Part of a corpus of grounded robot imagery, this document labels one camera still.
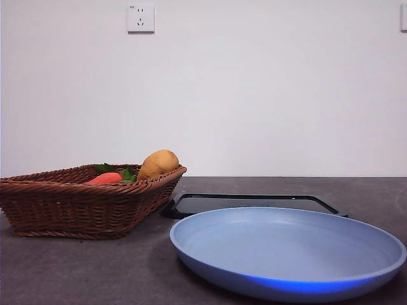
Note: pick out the yellow-brown potato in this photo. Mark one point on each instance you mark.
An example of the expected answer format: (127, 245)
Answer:
(159, 163)

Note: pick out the white wall socket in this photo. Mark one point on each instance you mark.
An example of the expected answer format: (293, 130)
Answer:
(141, 19)

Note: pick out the light blue round plate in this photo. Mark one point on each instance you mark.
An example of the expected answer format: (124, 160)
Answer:
(286, 248)

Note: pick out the brown wicker basket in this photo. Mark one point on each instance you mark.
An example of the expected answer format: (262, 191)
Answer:
(79, 206)

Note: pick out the orange carrot with green leaves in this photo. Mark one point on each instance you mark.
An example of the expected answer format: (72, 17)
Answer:
(106, 178)

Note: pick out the white wall plate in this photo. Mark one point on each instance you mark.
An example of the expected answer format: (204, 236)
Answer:
(404, 18)

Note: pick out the black rectangular tray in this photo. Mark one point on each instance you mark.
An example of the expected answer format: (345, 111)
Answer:
(241, 203)

